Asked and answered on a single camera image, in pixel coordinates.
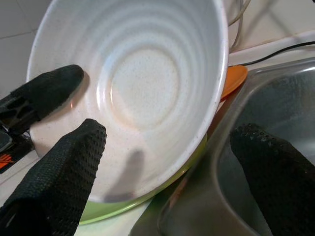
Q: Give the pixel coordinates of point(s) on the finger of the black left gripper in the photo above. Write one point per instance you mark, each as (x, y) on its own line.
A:
(54, 86)

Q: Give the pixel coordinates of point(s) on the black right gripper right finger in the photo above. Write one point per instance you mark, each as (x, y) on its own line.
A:
(278, 184)

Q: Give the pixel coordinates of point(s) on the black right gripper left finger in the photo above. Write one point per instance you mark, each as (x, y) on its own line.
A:
(61, 177)

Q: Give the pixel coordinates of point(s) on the green plate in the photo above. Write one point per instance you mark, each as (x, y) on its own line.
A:
(110, 211)

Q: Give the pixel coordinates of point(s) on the white ribbed bowl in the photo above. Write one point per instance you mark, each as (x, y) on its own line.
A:
(147, 86)

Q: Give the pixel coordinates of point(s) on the stainless steel sink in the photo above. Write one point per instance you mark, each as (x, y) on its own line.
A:
(283, 103)

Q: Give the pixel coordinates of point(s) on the orange plate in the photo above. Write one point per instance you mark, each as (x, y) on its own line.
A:
(233, 78)

